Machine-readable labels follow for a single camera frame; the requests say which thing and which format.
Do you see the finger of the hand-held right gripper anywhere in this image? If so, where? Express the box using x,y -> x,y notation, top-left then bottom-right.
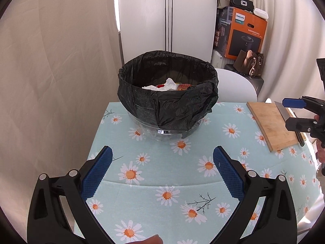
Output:
285,116 -> 325,133
283,96 -> 325,113

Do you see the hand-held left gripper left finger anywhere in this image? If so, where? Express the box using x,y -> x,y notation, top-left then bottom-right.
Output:
27,145 -> 113,244

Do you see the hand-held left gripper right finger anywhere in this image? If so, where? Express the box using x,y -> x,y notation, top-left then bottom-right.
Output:
213,146 -> 298,244

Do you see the clear plastic trash bin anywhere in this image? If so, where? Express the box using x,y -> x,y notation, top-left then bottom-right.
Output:
128,102 -> 217,141

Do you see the clear bin with black bag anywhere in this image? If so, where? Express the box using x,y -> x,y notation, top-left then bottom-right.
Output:
117,50 -> 219,139

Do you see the large white tissue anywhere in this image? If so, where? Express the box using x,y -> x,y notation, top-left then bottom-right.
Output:
142,78 -> 178,91

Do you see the person's right hand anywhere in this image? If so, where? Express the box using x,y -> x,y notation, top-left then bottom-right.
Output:
313,114 -> 325,176

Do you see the person's left hand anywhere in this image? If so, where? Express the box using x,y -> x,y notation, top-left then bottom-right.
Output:
127,234 -> 163,244

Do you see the kitchen knife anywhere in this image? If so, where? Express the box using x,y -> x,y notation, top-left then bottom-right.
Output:
274,101 -> 305,146

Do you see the wooden cutting board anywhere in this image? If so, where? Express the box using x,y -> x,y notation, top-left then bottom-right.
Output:
247,102 -> 300,153

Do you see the white curtain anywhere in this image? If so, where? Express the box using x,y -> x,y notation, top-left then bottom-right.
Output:
256,0 -> 325,122

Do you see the brown handbag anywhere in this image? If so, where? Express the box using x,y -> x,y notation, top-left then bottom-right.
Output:
234,50 -> 264,78

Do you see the white chair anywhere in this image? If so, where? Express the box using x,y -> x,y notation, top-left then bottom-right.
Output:
214,68 -> 257,103

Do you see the floral light blue tablecloth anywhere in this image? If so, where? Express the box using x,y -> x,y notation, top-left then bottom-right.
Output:
74,101 -> 323,244

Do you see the white pouch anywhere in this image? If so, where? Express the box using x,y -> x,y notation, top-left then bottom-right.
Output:
253,8 -> 269,19

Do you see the orange cardboard box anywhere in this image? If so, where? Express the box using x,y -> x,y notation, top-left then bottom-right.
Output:
213,6 -> 268,61

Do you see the white ribbed suitcase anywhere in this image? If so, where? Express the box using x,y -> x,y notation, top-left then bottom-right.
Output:
211,49 -> 226,69

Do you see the black bag with white print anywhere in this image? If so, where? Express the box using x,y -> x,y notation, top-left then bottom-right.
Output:
229,0 -> 255,12

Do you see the white cabinet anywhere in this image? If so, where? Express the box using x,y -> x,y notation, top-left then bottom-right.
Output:
118,0 -> 219,66

